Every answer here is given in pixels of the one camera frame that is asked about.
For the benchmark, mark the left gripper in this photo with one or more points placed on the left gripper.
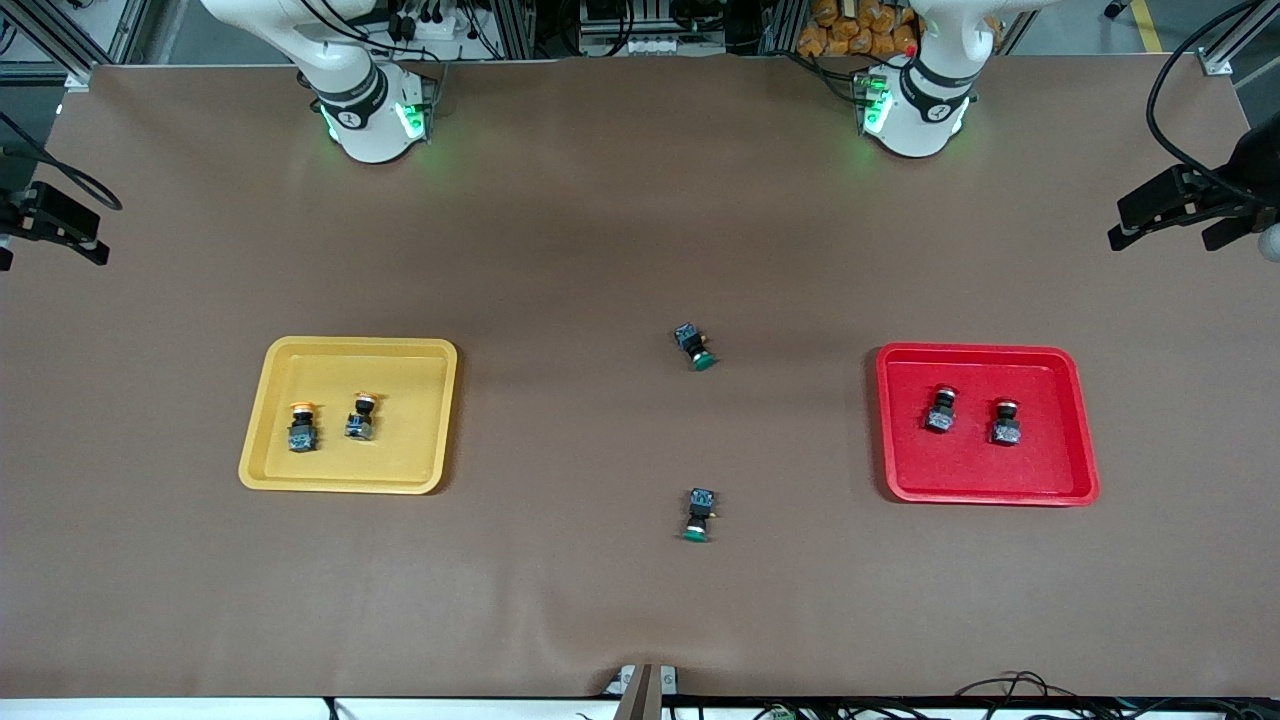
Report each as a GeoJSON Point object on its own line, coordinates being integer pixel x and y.
{"type": "Point", "coordinates": [1236, 192]}

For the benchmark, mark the red mushroom push button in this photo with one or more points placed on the red mushroom push button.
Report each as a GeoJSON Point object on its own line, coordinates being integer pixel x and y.
{"type": "Point", "coordinates": [940, 418]}
{"type": "Point", "coordinates": [1006, 430]}

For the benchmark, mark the yellow mushroom push button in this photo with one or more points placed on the yellow mushroom push button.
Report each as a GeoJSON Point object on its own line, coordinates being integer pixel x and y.
{"type": "Point", "coordinates": [360, 428]}
{"type": "Point", "coordinates": [302, 435]}

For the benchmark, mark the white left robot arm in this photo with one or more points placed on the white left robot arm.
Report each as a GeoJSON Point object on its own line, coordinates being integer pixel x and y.
{"type": "Point", "coordinates": [925, 125]}

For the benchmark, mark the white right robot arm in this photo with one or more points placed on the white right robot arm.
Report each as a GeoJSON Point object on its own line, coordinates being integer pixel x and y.
{"type": "Point", "coordinates": [365, 130]}

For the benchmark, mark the red plastic tray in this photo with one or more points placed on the red plastic tray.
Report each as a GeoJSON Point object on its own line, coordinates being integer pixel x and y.
{"type": "Point", "coordinates": [1050, 470]}

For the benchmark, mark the orange packaged goods pile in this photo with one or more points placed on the orange packaged goods pile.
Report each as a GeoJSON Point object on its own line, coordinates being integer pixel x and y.
{"type": "Point", "coordinates": [860, 25]}

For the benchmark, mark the yellow plastic tray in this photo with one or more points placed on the yellow plastic tray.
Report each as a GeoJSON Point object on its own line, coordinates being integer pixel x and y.
{"type": "Point", "coordinates": [400, 450]}

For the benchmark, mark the white power strip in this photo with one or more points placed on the white power strip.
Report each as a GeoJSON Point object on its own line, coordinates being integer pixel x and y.
{"type": "Point", "coordinates": [440, 35]}

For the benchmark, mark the green mushroom push button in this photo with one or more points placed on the green mushroom push button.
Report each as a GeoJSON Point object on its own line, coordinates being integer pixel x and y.
{"type": "Point", "coordinates": [690, 340]}
{"type": "Point", "coordinates": [700, 503]}

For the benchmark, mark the grey metal equipment rack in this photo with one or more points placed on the grey metal equipment rack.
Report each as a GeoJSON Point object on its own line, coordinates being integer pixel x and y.
{"type": "Point", "coordinates": [650, 30]}

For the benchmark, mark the brown table mat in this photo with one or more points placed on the brown table mat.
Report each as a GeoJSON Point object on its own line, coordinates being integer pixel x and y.
{"type": "Point", "coordinates": [640, 600]}

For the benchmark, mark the aluminium frame profile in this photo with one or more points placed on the aluminium frame profile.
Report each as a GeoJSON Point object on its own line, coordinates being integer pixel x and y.
{"type": "Point", "coordinates": [1215, 62]}
{"type": "Point", "coordinates": [75, 72]}

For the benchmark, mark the metal camera post bracket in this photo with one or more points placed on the metal camera post bracket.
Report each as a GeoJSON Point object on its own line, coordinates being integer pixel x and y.
{"type": "Point", "coordinates": [640, 692]}

